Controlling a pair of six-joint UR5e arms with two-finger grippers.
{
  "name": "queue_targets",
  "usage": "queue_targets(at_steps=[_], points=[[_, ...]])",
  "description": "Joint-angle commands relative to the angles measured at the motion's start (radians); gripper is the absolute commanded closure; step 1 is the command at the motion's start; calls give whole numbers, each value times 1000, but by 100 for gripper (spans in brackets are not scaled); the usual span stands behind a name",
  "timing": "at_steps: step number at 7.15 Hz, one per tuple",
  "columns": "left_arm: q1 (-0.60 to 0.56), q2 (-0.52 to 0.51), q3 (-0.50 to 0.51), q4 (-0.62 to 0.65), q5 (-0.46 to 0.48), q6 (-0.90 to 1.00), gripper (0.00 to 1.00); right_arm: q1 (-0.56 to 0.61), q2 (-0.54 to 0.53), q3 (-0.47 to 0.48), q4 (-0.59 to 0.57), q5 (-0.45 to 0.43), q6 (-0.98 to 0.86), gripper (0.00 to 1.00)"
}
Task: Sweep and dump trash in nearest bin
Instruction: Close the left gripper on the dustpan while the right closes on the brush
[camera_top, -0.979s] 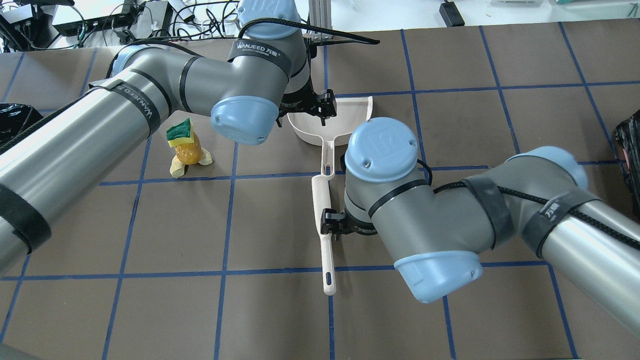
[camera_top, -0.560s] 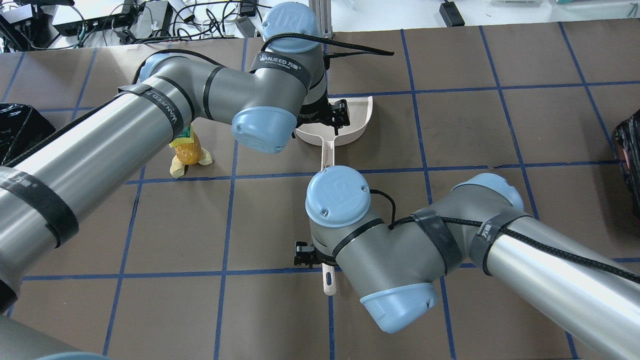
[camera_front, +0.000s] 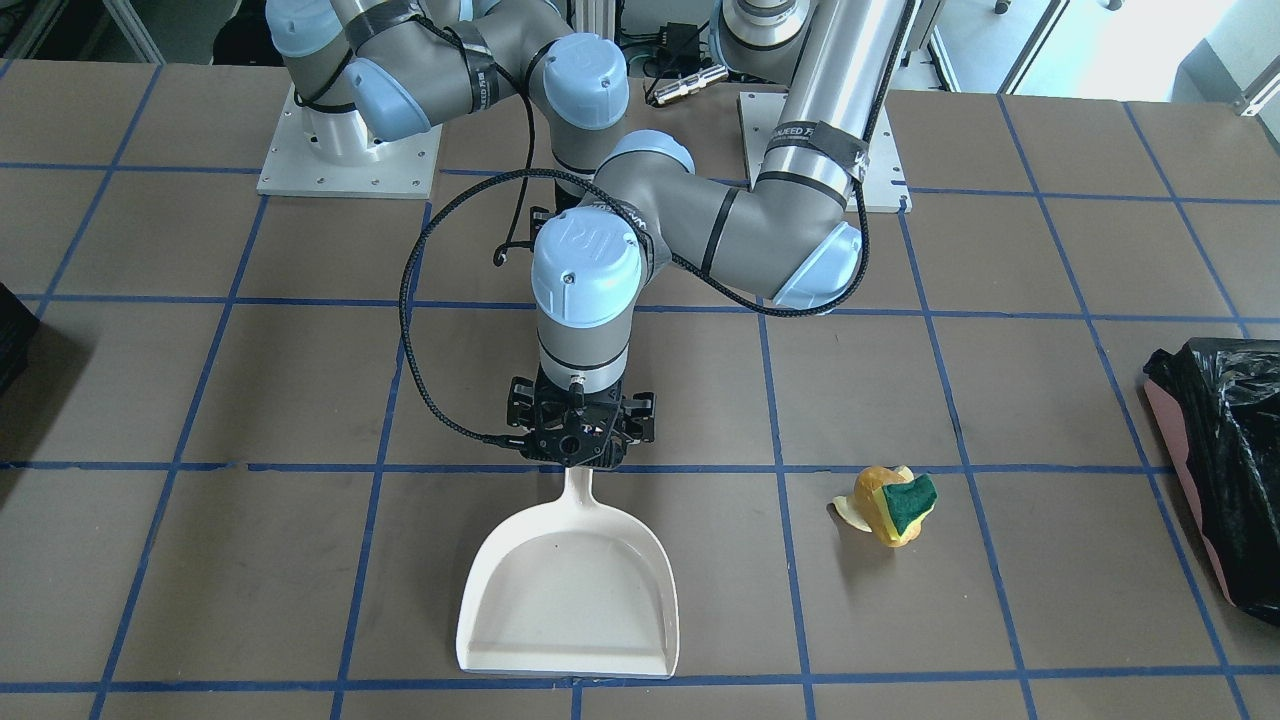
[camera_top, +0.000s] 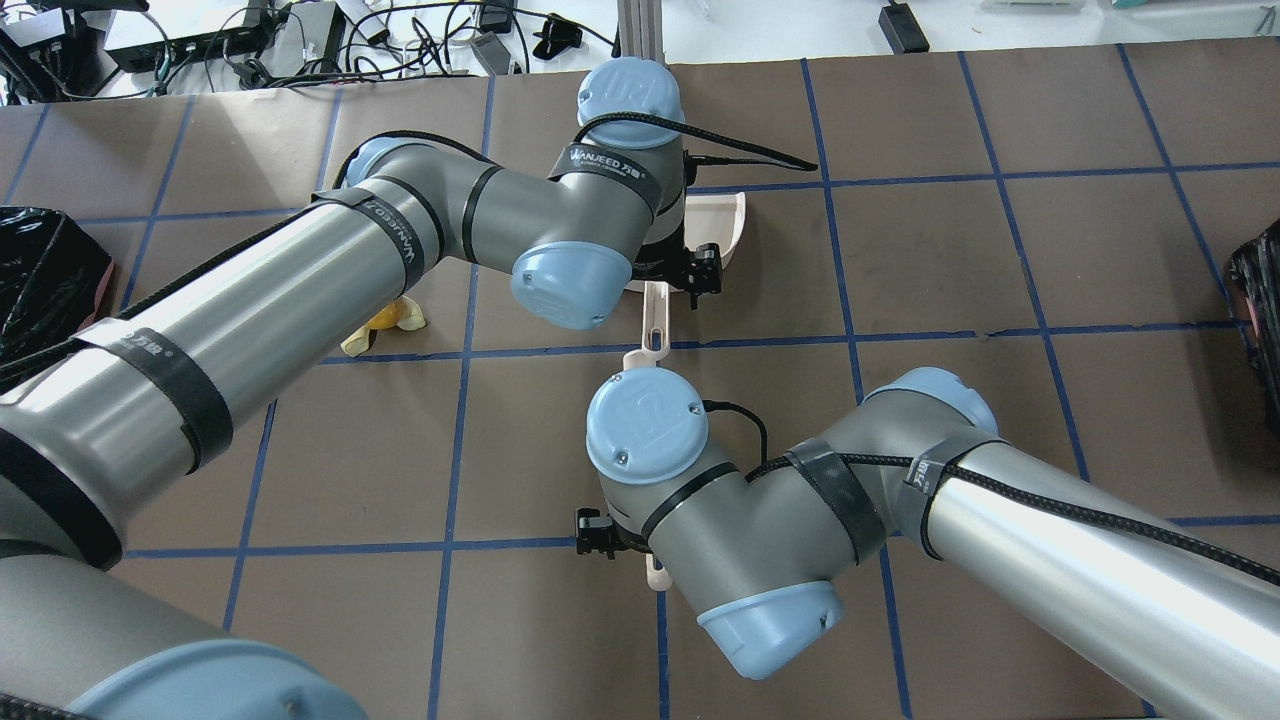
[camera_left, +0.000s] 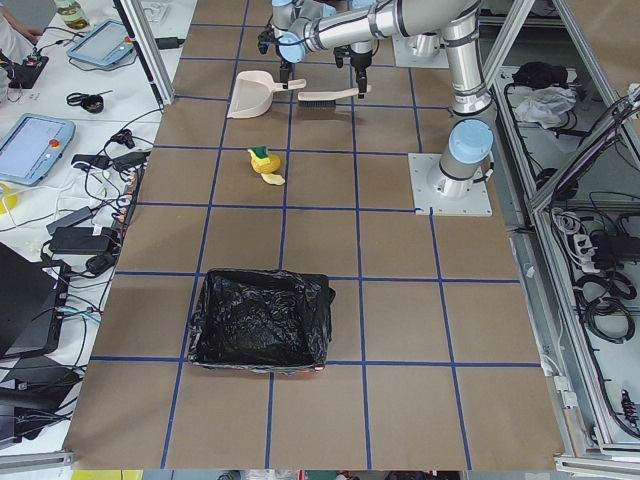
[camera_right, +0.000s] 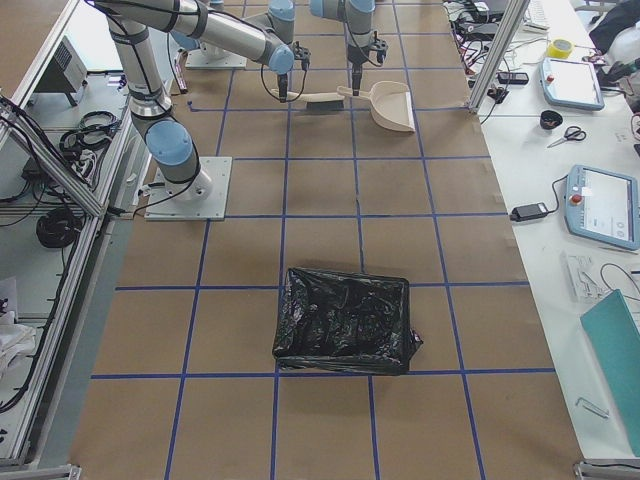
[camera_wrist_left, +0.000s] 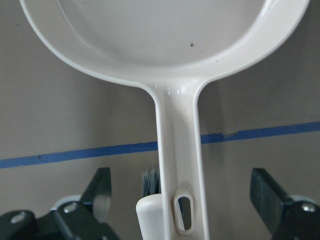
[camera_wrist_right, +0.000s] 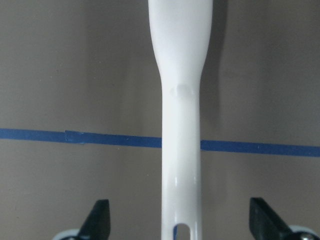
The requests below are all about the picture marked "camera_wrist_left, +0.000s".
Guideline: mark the white hand brush dark bristles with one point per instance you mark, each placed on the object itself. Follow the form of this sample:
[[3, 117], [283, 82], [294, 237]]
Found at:
[[149, 208]]

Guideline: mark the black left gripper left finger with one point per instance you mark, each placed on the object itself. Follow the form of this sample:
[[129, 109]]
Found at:
[[81, 217]]

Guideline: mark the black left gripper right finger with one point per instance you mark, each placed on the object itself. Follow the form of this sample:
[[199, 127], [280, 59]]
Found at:
[[287, 217]]

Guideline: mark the white plastic dustpan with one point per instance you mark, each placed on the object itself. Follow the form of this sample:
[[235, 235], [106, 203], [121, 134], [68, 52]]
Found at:
[[171, 49]]

